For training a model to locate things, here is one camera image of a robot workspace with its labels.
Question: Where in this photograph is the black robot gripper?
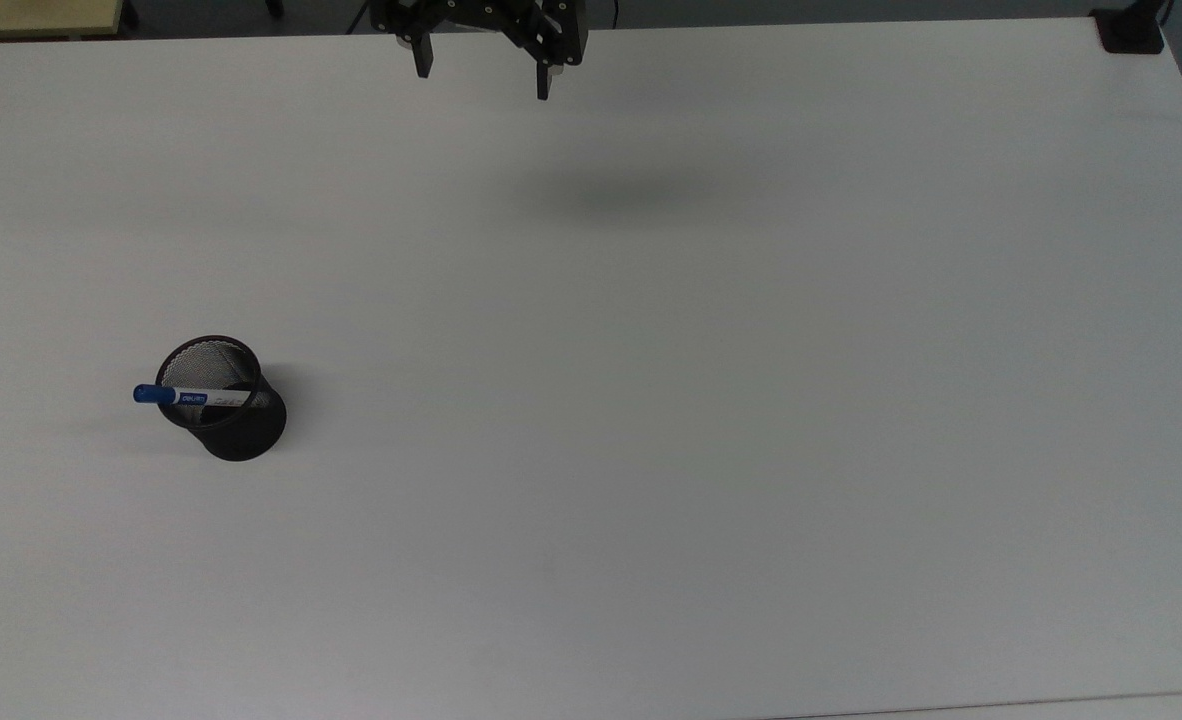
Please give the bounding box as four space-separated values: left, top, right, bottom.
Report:
368 0 590 102

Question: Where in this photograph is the blue and white marker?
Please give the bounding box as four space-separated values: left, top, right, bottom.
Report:
133 384 248 408

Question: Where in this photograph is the black mesh pen holder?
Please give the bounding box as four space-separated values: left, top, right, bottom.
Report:
154 335 288 463

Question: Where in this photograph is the light wooden table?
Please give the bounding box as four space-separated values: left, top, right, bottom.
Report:
0 0 124 42

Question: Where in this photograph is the black table clamp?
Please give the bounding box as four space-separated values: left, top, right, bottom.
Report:
1091 0 1174 55

